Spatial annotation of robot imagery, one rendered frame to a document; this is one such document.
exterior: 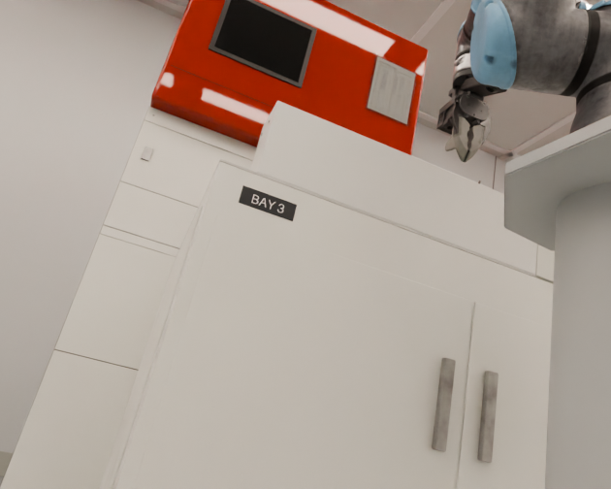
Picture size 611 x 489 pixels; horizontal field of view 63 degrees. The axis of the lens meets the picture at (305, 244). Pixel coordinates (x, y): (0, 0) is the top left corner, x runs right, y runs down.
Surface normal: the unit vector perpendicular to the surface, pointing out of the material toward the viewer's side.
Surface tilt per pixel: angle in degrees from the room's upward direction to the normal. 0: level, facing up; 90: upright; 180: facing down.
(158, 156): 90
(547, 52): 138
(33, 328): 90
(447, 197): 90
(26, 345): 90
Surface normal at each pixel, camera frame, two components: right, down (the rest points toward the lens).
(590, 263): -0.83, -0.36
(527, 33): -0.10, 0.12
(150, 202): 0.34, -0.26
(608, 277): -0.67, -0.40
